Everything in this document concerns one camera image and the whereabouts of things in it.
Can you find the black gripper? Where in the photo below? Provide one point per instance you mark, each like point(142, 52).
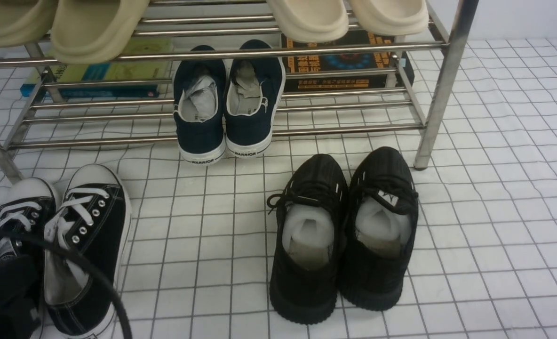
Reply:
point(19, 315)

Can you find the black canvas sneaker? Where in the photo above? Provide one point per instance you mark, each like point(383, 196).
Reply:
point(29, 205)
point(93, 222)

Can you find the silver metal shoe rack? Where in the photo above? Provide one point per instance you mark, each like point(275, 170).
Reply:
point(452, 44)

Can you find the olive green slipper far left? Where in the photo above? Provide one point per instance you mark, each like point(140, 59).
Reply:
point(25, 21)

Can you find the olive green slipper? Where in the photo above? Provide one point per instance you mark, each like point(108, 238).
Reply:
point(94, 31)
point(25, 21)

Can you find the green blue book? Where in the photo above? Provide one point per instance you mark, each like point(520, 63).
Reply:
point(111, 80)

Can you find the navy slip-on shoe left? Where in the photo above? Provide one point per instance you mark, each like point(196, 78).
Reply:
point(198, 91)

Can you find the navy slip-on shoe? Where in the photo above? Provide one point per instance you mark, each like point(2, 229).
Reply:
point(198, 91)
point(251, 102)

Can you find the black knit sneaker left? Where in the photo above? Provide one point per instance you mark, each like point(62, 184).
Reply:
point(310, 212)

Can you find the black knit sneaker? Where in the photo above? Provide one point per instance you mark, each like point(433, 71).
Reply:
point(382, 217)
point(310, 212)

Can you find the navy slip-on shoe right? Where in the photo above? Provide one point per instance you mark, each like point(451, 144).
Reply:
point(251, 102)

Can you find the black knit sneaker right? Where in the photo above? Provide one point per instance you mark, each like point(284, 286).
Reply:
point(382, 217)

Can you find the beige slipper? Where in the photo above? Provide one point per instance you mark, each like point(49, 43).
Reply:
point(310, 21)
point(391, 17)

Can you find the black orange printed box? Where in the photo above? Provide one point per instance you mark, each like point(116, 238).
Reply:
point(342, 71)

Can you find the beige slipper far right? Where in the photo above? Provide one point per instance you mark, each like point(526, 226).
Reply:
point(391, 17)

